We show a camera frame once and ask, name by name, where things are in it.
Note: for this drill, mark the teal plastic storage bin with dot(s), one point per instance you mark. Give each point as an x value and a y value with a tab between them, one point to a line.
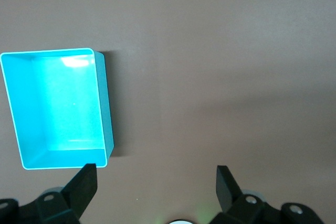
65	103

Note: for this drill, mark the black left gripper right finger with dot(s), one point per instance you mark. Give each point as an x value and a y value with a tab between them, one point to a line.
228	192

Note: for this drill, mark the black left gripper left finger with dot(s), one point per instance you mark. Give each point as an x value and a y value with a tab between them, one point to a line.
78	195

